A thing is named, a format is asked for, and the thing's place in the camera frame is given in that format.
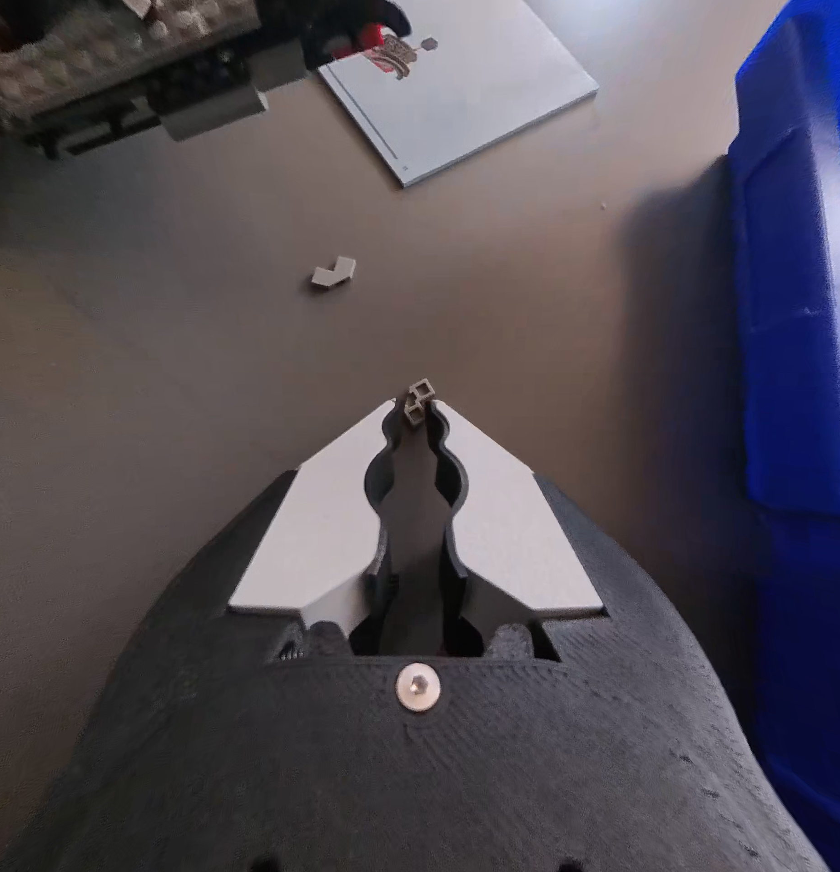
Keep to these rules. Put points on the black grey toy brick assembly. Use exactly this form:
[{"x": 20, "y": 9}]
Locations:
[{"x": 208, "y": 75}]

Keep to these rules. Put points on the small grey brick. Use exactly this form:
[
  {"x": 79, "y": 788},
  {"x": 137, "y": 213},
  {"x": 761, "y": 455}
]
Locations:
[{"x": 420, "y": 402}]

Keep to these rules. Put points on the long grey studded brick plate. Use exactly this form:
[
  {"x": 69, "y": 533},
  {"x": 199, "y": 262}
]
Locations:
[{"x": 86, "y": 54}]

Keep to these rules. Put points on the grey corner brick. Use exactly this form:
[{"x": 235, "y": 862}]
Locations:
[{"x": 334, "y": 274}]

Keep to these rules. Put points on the light blue instruction booklet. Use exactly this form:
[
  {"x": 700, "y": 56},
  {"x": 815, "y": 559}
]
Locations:
[{"x": 495, "y": 102}]

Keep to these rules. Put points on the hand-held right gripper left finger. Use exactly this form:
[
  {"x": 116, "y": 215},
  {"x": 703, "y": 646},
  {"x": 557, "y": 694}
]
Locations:
[{"x": 311, "y": 545}]

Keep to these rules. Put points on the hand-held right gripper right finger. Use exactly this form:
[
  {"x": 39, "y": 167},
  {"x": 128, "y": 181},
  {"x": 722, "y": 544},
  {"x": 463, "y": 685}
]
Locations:
[{"x": 522, "y": 545}]

